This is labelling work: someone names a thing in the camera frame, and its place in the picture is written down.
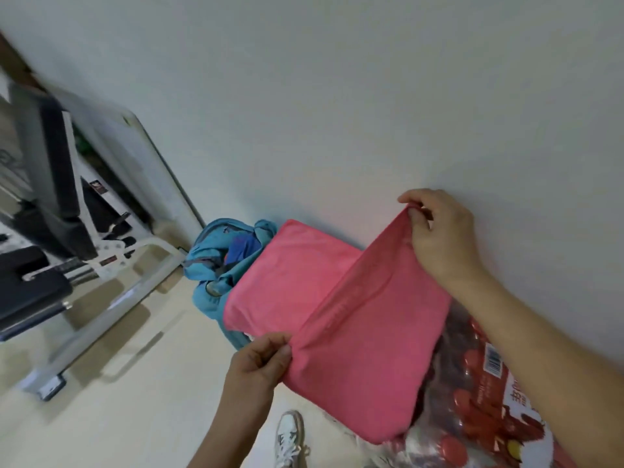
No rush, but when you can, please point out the blue t-shirt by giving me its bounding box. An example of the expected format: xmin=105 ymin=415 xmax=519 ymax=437
xmin=224 ymin=233 xmax=265 ymax=267

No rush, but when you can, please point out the person's right forearm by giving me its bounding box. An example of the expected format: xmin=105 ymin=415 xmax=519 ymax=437
xmin=442 ymin=266 xmax=624 ymax=468

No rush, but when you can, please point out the black leg machine seat pad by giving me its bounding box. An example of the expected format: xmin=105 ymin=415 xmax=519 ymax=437
xmin=0 ymin=246 xmax=75 ymax=333

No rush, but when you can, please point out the stack of water bottle packs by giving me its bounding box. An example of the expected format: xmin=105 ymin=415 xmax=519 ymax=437
xmin=326 ymin=299 xmax=579 ymax=468

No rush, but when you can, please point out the person's left forearm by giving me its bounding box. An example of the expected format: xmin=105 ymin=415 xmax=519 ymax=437
xmin=187 ymin=398 xmax=278 ymax=468

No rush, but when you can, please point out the white panel leaning on wall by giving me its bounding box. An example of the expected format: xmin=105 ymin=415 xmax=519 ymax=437
xmin=48 ymin=86 xmax=206 ymax=241

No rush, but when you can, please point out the person's right hand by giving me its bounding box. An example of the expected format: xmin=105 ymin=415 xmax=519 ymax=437
xmin=396 ymin=188 xmax=490 ymax=292

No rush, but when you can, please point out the white leg machine frame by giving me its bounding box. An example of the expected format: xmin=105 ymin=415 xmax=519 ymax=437
xmin=0 ymin=82 xmax=187 ymax=404

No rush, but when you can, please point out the person's left hand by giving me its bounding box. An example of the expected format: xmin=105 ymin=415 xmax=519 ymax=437
xmin=222 ymin=331 xmax=294 ymax=419

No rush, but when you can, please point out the white and black sneaker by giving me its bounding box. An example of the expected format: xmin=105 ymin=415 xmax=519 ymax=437
xmin=273 ymin=409 xmax=311 ymax=468

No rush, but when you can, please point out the black leg machine back pad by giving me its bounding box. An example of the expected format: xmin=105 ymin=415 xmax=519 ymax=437
xmin=6 ymin=84 xmax=100 ymax=263

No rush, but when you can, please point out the light blue backpack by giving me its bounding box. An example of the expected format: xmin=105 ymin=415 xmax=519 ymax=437
xmin=182 ymin=217 xmax=280 ymax=352

